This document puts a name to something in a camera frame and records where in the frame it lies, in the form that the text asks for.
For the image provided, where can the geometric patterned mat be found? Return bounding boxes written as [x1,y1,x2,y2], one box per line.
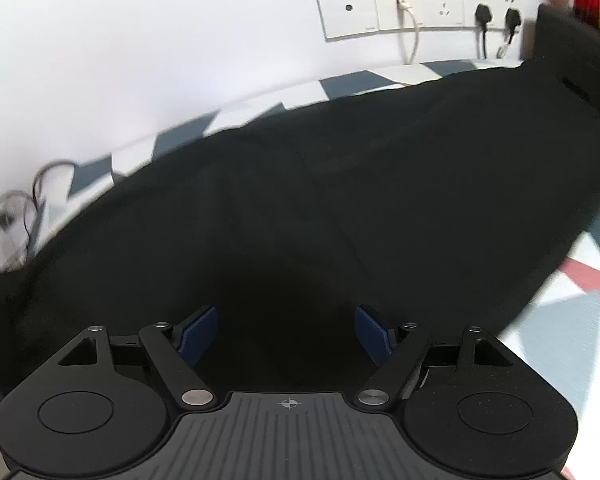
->
[45,57,600,480]

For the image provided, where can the white cable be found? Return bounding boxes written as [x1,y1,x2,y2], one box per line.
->
[396,0,422,66]

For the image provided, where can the black plug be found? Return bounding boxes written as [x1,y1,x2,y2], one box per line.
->
[474,2,496,60]
[497,6,524,58]

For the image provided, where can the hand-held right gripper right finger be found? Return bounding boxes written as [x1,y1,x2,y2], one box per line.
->
[355,304,512,408]

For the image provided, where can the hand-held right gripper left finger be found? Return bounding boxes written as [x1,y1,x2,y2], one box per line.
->
[55,305,218,413]

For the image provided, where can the black cables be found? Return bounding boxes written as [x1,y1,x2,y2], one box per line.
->
[0,159,78,271]

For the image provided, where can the black box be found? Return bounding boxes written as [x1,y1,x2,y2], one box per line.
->
[534,2,600,123]

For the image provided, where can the black garment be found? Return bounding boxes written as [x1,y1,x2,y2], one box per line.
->
[0,57,600,411]

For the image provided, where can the white wall plate with hole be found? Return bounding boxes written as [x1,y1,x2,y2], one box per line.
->
[314,0,382,41]

